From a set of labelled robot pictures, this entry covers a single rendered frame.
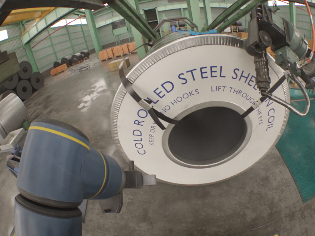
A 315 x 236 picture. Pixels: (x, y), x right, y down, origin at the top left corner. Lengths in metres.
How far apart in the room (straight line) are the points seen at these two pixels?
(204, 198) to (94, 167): 1.35
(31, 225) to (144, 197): 1.42
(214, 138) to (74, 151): 1.11
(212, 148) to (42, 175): 1.10
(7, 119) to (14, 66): 4.04
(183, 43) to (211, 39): 0.12
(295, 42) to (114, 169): 0.69
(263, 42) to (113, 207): 0.63
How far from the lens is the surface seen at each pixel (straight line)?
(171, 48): 0.58
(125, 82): 0.63
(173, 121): 0.70
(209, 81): 0.64
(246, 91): 0.74
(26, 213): 0.20
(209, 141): 1.20
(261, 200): 1.64
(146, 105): 0.61
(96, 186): 0.25
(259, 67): 0.53
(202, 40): 0.59
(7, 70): 0.80
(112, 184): 0.28
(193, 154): 1.10
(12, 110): 4.93
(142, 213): 1.51
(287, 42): 0.58
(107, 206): 0.37
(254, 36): 0.50
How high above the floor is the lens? 1.40
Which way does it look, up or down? 35 degrees down
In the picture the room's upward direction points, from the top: 12 degrees counter-clockwise
